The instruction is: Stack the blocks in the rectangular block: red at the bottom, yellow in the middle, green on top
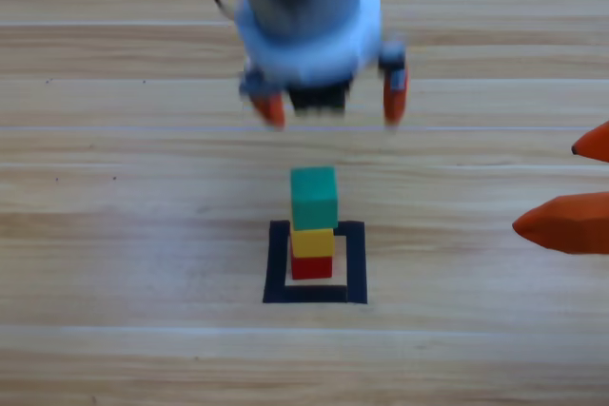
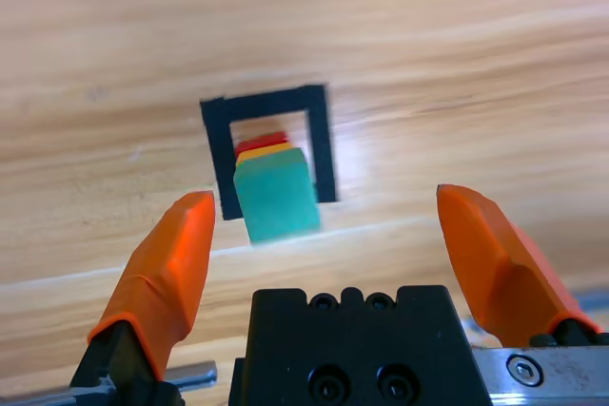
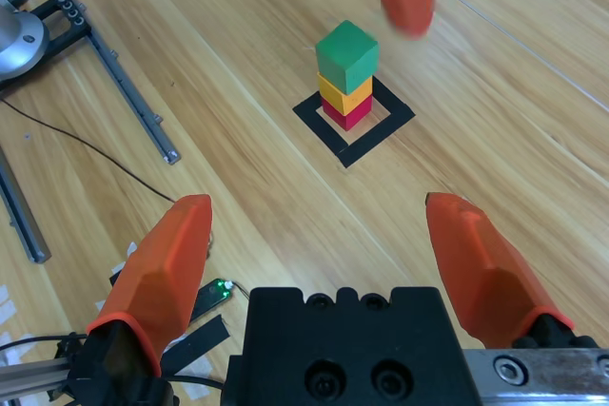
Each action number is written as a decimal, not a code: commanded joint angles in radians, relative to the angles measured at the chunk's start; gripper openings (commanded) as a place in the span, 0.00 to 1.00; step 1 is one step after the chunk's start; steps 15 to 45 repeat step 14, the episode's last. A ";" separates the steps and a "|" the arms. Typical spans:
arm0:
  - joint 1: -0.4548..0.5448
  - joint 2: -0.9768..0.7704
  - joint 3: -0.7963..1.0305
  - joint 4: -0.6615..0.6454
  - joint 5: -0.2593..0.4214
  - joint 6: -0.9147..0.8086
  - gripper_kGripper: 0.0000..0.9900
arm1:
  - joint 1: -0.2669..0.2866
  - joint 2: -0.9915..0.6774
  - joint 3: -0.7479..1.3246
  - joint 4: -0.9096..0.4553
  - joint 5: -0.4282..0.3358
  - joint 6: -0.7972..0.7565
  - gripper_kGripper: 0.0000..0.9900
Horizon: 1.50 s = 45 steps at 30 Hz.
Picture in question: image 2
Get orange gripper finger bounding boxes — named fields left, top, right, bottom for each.
left=69, top=189, right=218, bottom=406
left=436, top=183, right=604, bottom=349

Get green wooden block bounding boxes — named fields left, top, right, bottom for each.
left=232, top=146, right=323, bottom=244

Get yellow wooden block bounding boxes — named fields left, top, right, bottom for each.
left=235, top=141, right=292, bottom=167

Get red wooden block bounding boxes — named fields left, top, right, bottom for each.
left=234, top=131, right=290, bottom=158

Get black tape square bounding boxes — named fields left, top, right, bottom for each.
left=199, top=84, right=338, bottom=222

